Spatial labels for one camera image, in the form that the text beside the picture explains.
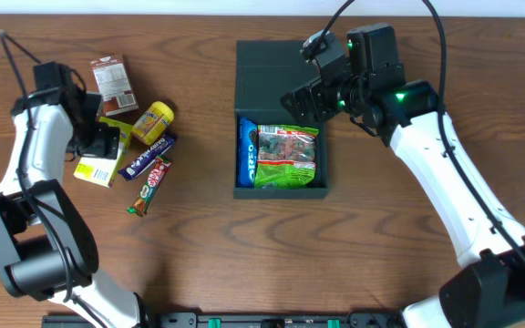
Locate yellow green carton box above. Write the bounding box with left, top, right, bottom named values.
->
left=74, top=117, right=132, bottom=188

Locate green snack bag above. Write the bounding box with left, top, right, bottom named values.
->
left=254, top=125, right=319, bottom=190

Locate brown white carton box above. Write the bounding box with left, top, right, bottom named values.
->
left=89, top=55, right=139, bottom=117

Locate red KitKat bar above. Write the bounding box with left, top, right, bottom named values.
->
left=127, top=156, right=171, bottom=217

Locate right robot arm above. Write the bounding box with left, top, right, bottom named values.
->
left=282, top=24, right=525, bottom=327

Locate purple Dairy Milk bar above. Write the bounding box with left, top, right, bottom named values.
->
left=118, top=135, right=177, bottom=180

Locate yellow plastic jar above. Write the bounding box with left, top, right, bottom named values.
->
left=131, top=101, right=175, bottom=146

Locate dark green folding box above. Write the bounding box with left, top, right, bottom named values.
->
left=233, top=40, right=329, bottom=200

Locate blue Oreo cookie pack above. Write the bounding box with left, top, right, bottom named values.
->
left=237, top=118, right=258, bottom=188

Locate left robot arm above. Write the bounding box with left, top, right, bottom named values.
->
left=0, top=87, right=150, bottom=327

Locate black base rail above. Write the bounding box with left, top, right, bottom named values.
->
left=41, top=311, right=405, bottom=328

